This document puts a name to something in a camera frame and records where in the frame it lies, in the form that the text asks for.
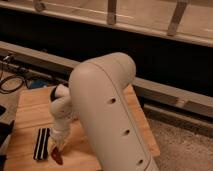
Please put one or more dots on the blue object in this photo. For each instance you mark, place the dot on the blue object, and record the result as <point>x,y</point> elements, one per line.
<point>38,83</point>

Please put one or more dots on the yellow gripper fingers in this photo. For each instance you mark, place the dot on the yellow gripper fingers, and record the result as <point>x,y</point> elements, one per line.
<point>59,145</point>

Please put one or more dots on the black round plate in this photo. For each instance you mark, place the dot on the black round plate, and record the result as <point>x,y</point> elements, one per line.
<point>52,94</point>

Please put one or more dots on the black white striped block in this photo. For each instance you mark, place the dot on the black white striped block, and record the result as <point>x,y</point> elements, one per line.
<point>40,150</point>

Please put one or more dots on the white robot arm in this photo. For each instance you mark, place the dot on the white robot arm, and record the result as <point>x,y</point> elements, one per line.
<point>95,95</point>

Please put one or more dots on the wooden cutting board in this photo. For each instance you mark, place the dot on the wooden cutting board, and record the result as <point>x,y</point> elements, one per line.
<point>33,114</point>

